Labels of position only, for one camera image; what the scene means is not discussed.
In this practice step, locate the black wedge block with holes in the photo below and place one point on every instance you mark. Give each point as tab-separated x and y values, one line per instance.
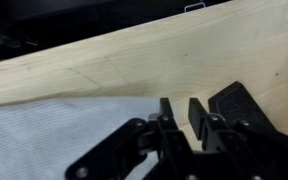
240	103

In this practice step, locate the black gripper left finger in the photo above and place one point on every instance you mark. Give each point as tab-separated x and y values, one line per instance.
170	136

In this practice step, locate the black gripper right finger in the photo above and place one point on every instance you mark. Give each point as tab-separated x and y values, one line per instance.
224	143

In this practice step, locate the grey ribbed cloth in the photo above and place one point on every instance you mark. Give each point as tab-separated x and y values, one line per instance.
50	140

